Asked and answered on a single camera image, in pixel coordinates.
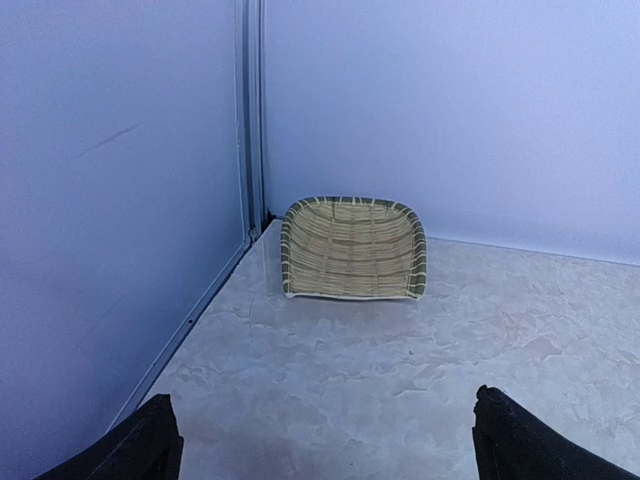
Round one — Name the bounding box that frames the woven bamboo tray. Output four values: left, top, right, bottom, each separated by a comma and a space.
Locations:
280, 196, 427, 301

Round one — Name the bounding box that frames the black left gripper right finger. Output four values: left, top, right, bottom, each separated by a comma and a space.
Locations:
472, 385, 637, 480

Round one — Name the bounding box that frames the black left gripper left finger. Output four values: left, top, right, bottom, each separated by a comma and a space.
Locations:
40, 394, 184, 480

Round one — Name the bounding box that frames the aluminium left corner post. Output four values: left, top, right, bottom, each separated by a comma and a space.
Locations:
235, 1, 267, 245

